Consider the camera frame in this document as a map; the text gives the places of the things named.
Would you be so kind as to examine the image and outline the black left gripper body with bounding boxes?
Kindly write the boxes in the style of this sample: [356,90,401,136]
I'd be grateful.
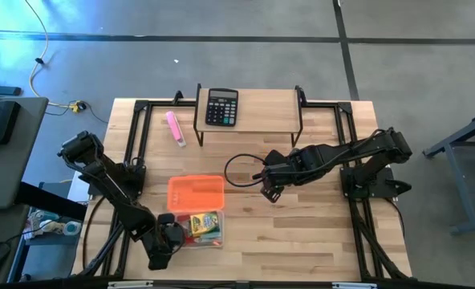
[147,212,187,271]

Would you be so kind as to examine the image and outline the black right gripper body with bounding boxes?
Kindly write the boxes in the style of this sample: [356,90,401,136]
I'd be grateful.
[252,152,302,192]

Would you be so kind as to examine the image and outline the pink pen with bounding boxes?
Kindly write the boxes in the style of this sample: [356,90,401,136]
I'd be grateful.
[184,236,213,246]

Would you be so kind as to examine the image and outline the crayon box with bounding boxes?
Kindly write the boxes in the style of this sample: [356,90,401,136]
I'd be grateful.
[187,210,222,239]

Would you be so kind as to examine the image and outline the clear pencil case orange lid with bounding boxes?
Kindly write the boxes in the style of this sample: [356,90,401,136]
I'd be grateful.
[166,173,226,249]

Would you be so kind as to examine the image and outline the wooden shelf riser black legs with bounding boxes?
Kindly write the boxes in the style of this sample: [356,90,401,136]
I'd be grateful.
[192,83,309,149]

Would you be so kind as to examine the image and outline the black desk calculator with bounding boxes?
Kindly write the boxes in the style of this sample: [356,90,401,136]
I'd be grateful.
[204,88,240,128]

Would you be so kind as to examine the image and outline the clear tape roll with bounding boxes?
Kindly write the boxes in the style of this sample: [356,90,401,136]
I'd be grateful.
[63,220,83,237]

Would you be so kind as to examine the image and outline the pink and white marker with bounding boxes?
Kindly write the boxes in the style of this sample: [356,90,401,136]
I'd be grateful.
[164,111,187,149]

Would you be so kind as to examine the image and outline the black slanted board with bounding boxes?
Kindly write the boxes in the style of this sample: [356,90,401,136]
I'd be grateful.
[15,181,88,222]

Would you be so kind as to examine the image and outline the blue storage cart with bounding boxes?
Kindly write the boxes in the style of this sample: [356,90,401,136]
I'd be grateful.
[6,182,84,284]

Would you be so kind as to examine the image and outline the grey side desk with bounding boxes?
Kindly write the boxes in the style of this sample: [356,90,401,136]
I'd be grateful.
[0,96,49,212]

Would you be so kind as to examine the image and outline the blue metal stand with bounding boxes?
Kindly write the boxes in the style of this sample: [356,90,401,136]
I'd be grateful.
[422,108,475,237]

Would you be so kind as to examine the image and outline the black looped gripper cable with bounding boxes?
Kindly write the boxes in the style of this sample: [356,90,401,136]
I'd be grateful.
[223,153,269,189]

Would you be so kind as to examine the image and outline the silver edge bracket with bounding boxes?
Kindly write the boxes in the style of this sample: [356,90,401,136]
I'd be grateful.
[331,282,378,289]
[107,280,155,289]

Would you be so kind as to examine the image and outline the black aluminium table frame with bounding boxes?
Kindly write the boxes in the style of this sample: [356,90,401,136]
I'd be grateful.
[75,90,413,289]

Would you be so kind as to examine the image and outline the yellow floor cable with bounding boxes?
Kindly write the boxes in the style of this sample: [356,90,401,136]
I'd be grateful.
[22,0,82,110]

